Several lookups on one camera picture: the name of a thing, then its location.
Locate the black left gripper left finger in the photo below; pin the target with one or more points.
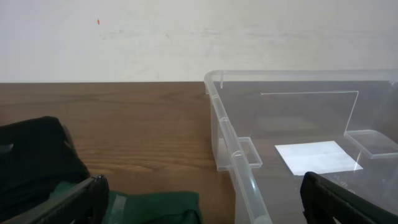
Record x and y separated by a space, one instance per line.
77 202

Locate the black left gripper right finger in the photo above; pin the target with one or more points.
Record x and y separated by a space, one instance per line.
327 203

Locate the white label in bin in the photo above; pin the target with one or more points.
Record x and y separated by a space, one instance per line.
318 157

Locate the black folded cloth left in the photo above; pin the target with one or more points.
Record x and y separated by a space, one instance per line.
36 155

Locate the dark green folded cloth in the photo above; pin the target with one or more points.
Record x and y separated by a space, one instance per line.
167 207

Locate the clear plastic storage bin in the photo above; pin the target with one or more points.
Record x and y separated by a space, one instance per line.
269 128

